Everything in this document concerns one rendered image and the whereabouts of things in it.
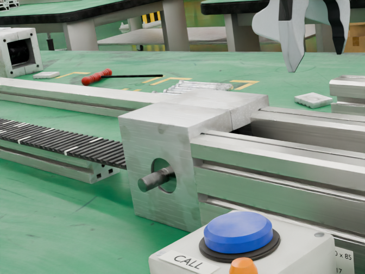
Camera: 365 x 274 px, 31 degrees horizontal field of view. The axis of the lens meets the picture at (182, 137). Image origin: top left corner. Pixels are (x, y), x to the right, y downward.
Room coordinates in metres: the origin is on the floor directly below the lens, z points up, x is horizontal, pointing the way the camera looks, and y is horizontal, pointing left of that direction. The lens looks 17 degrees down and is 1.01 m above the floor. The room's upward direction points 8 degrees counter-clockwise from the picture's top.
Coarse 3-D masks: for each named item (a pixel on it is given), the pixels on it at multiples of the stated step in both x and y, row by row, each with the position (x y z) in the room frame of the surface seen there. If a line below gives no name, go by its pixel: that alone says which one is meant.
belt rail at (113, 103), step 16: (0, 80) 1.23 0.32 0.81; (16, 80) 1.21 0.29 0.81; (32, 80) 1.18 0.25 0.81; (0, 96) 1.20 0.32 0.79; (16, 96) 1.15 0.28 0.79; (32, 96) 1.13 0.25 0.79; (48, 96) 1.07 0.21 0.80; (64, 96) 1.04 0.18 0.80; (80, 96) 1.00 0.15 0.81; (96, 96) 0.97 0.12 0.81; (112, 96) 0.95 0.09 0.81; (128, 96) 0.93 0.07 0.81; (144, 96) 0.92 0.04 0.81; (160, 96) 0.90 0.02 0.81; (96, 112) 0.97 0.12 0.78; (112, 112) 0.94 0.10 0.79; (128, 112) 0.91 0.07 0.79
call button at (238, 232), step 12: (228, 216) 0.36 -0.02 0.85; (240, 216) 0.36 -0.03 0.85; (252, 216) 0.36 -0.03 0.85; (264, 216) 0.36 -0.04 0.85; (204, 228) 0.36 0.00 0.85; (216, 228) 0.35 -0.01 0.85; (228, 228) 0.35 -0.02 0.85; (240, 228) 0.34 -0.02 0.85; (252, 228) 0.34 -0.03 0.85; (264, 228) 0.34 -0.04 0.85; (216, 240) 0.34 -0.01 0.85; (228, 240) 0.33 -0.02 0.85; (240, 240) 0.33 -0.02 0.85; (252, 240) 0.33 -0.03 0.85; (264, 240) 0.34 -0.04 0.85; (228, 252) 0.33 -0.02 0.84; (240, 252) 0.33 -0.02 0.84
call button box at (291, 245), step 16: (272, 224) 0.37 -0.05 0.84; (288, 224) 0.37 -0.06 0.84; (192, 240) 0.37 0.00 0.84; (272, 240) 0.34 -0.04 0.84; (288, 240) 0.35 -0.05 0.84; (304, 240) 0.34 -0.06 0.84; (320, 240) 0.34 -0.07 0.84; (160, 256) 0.35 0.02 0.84; (176, 256) 0.35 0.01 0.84; (192, 256) 0.34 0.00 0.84; (208, 256) 0.34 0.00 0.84; (224, 256) 0.33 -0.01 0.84; (240, 256) 0.33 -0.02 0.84; (256, 256) 0.33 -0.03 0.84; (272, 256) 0.33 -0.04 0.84; (288, 256) 0.33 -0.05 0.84; (304, 256) 0.33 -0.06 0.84; (320, 256) 0.34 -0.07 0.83; (160, 272) 0.35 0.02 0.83; (176, 272) 0.33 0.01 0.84; (192, 272) 0.33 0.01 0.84; (208, 272) 0.32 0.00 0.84; (224, 272) 0.32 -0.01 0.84; (272, 272) 0.31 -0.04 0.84; (288, 272) 0.32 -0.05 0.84; (304, 272) 0.33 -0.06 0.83; (320, 272) 0.34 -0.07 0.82; (336, 272) 0.35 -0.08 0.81
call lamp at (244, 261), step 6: (240, 258) 0.31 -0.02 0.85; (246, 258) 0.31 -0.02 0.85; (234, 264) 0.31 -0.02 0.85; (240, 264) 0.31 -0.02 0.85; (246, 264) 0.30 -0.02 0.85; (252, 264) 0.31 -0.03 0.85; (234, 270) 0.30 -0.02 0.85; (240, 270) 0.30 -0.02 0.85; (246, 270) 0.30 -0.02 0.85; (252, 270) 0.30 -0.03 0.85
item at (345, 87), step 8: (336, 80) 0.62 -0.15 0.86; (344, 80) 0.61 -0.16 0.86; (352, 80) 0.61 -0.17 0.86; (360, 80) 0.60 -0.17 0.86; (336, 88) 0.61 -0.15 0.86; (344, 88) 0.61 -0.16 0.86; (352, 88) 0.60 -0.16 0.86; (360, 88) 0.59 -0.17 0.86; (344, 96) 0.61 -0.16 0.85; (352, 96) 0.60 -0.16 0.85; (360, 96) 0.59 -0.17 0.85; (336, 104) 0.61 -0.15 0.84; (344, 104) 0.61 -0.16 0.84; (352, 104) 0.60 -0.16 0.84; (360, 104) 0.61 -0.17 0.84; (336, 112) 0.61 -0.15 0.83; (344, 112) 0.61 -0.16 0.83; (352, 112) 0.60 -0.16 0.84; (360, 112) 0.59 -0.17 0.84
